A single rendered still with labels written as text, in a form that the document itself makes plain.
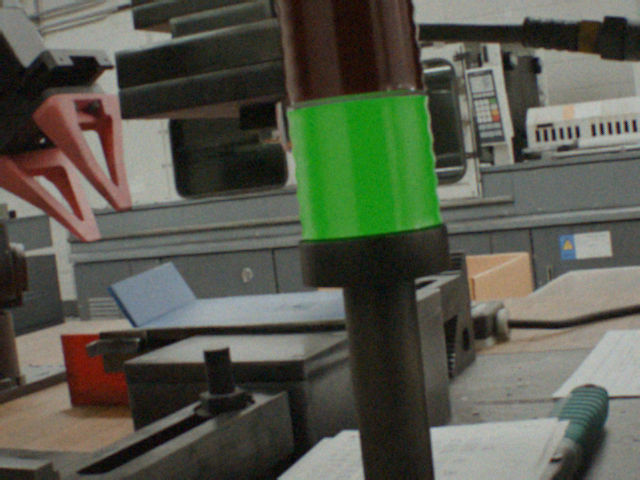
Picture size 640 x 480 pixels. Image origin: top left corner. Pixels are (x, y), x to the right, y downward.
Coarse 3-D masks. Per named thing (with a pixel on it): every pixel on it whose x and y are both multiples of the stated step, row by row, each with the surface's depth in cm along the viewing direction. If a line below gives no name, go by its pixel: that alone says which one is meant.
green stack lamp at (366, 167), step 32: (416, 96) 26; (320, 128) 26; (352, 128) 26; (384, 128) 26; (416, 128) 26; (320, 160) 26; (352, 160) 26; (384, 160) 26; (416, 160) 26; (320, 192) 26; (352, 192) 26; (384, 192) 26; (416, 192) 26; (320, 224) 26; (352, 224) 26; (384, 224) 26; (416, 224) 26
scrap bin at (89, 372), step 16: (64, 336) 82; (80, 336) 81; (96, 336) 80; (64, 352) 82; (80, 352) 81; (80, 368) 81; (96, 368) 81; (80, 384) 82; (96, 384) 81; (112, 384) 80; (80, 400) 82; (96, 400) 81; (112, 400) 80; (128, 400) 80
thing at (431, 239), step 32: (320, 256) 26; (352, 256) 26; (384, 256) 26; (416, 256) 26; (448, 256) 27; (352, 288) 27; (384, 288) 27; (352, 320) 27; (384, 320) 27; (416, 320) 27; (352, 352) 27; (384, 352) 27; (416, 352) 27; (384, 384) 27; (416, 384) 27; (384, 416) 27; (416, 416) 27; (384, 448) 27; (416, 448) 27
